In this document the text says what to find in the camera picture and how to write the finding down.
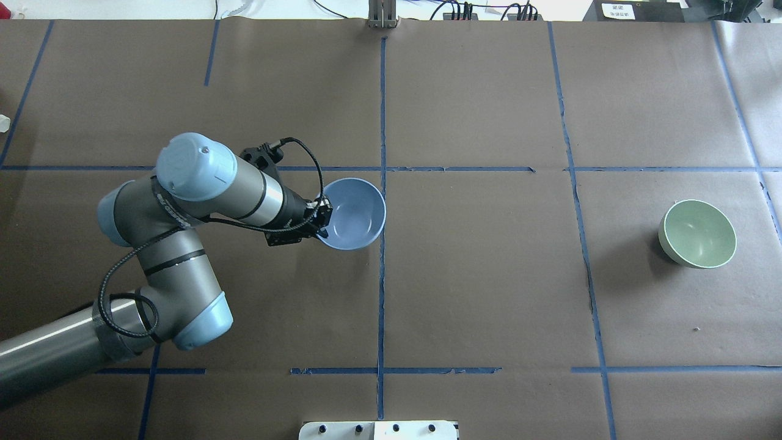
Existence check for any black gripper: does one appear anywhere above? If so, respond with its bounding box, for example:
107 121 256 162
265 200 333 247

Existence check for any blue bowl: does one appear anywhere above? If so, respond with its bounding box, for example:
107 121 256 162
319 177 387 251

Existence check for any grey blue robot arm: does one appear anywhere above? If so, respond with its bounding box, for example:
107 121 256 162
2 133 332 409

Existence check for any green bowl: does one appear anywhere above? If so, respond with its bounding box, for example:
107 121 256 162
657 199 737 270

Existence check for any black power strip left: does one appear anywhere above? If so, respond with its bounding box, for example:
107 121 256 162
430 1 478 21

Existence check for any black power strip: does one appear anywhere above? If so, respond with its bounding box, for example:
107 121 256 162
500 2 544 21
430 1 478 21

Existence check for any black power strip right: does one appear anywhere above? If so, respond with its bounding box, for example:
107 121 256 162
500 2 544 21

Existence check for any small white cap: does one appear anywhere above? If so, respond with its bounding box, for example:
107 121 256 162
0 114 12 133

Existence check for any black box with label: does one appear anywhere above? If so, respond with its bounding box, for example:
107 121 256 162
582 1 685 23

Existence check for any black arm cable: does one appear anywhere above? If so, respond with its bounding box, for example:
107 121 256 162
98 137 326 340

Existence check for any white pedestal base plate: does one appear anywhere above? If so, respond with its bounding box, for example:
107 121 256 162
298 420 460 439

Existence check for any aluminium frame post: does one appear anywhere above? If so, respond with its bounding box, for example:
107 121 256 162
368 0 399 29

